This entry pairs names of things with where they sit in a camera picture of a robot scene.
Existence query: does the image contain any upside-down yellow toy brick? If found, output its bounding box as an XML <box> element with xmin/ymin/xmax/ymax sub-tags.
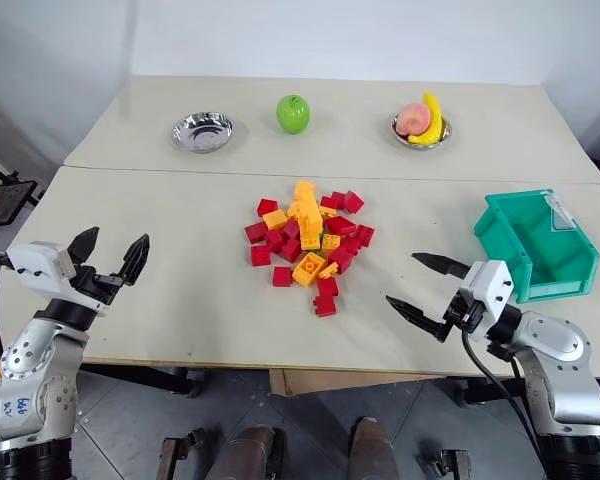
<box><xmin>291</xmin><ymin>252</ymin><xmax>329</xmax><ymax>289</ymax></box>

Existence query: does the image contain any dark rounded shape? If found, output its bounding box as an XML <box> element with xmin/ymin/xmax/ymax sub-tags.
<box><xmin>348</xmin><ymin>416</ymin><xmax>400</xmax><ymax>480</ymax></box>
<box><xmin>208</xmin><ymin>424</ymin><xmax>287</xmax><ymax>480</ymax></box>

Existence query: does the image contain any green toy apple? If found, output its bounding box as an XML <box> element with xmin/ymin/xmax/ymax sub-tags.
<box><xmin>276</xmin><ymin>94</ymin><xmax>312</xmax><ymax>136</ymax></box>

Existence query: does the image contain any steel fruit bowl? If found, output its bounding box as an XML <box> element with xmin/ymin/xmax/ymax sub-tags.
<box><xmin>391</xmin><ymin>112</ymin><xmax>453</xmax><ymax>150</ymax></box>

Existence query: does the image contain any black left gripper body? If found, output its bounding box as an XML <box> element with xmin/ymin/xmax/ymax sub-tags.
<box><xmin>69</xmin><ymin>265</ymin><xmax>127</xmax><ymax>317</ymax></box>

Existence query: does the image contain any green plastic bin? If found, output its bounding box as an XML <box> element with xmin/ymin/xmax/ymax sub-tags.
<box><xmin>473</xmin><ymin>188</ymin><xmax>600</xmax><ymax>305</ymax></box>

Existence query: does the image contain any yellow toy banana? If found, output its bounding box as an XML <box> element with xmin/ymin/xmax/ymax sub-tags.
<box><xmin>407</xmin><ymin>91</ymin><xmax>445</xmax><ymax>147</ymax></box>

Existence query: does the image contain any black table base beam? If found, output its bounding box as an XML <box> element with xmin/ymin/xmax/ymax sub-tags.
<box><xmin>79</xmin><ymin>363</ymin><xmax>204</xmax><ymax>400</ymax></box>
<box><xmin>448</xmin><ymin>376</ymin><xmax>531</xmax><ymax>407</ymax></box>

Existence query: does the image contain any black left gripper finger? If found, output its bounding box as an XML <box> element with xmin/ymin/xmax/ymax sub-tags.
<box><xmin>65</xmin><ymin>226</ymin><xmax>101</xmax><ymax>272</ymax></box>
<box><xmin>110</xmin><ymin>232</ymin><xmax>151</xmax><ymax>288</ymax></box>

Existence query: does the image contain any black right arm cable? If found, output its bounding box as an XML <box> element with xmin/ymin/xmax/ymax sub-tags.
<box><xmin>460</xmin><ymin>329</ymin><xmax>547</xmax><ymax>464</ymax></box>

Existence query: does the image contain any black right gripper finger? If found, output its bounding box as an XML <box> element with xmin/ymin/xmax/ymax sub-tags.
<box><xmin>384</xmin><ymin>294</ymin><xmax>454</xmax><ymax>344</ymax></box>
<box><xmin>411</xmin><ymin>252</ymin><xmax>473</xmax><ymax>281</ymax></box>

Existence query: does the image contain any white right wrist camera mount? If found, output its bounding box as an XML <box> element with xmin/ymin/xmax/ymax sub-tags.
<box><xmin>458</xmin><ymin>259</ymin><xmax>516</xmax><ymax>342</ymax></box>

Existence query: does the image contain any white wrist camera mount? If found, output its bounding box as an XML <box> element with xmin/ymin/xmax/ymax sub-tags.
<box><xmin>5</xmin><ymin>241</ymin><xmax>77</xmax><ymax>302</ymax></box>
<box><xmin>458</xmin><ymin>259</ymin><xmax>516</xmax><ymax>342</ymax></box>

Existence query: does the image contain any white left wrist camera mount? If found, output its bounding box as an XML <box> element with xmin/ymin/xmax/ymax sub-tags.
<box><xmin>5</xmin><ymin>241</ymin><xmax>77</xmax><ymax>302</ymax></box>

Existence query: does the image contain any brown cardboard sheet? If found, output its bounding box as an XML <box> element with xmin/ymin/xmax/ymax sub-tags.
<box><xmin>269</xmin><ymin>368</ymin><xmax>442</xmax><ymax>398</ymax></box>

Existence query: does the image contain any pink toy peach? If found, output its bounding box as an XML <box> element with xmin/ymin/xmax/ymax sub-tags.
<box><xmin>396</xmin><ymin>102</ymin><xmax>436</xmax><ymax>138</ymax></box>

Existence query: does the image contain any empty steel bowl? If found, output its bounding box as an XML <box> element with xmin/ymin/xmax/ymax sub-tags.
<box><xmin>170</xmin><ymin>111</ymin><xmax>236</xmax><ymax>154</ymax></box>

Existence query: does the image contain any red plastic toy brick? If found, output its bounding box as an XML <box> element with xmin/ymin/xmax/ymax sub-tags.
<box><xmin>313</xmin><ymin>277</ymin><xmax>342</xmax><ymax>318</ymax></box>

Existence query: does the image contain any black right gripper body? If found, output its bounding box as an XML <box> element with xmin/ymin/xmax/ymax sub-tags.
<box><xmin>442</xmin><ymin>289</ymin><xmax>485</xmax><ymax>332</ymax></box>

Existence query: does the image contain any clear label card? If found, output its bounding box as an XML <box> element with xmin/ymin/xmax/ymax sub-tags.
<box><xmin>544</xmin><ymin>195</ymin><xmax>578</xmax><ymax>233</ymax></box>

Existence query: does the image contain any black metal stand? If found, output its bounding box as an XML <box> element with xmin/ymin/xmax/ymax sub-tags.
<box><xmin>0</xmin><ymin>144</ymin><xmax>40</xmax><ymax>232</ymax></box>

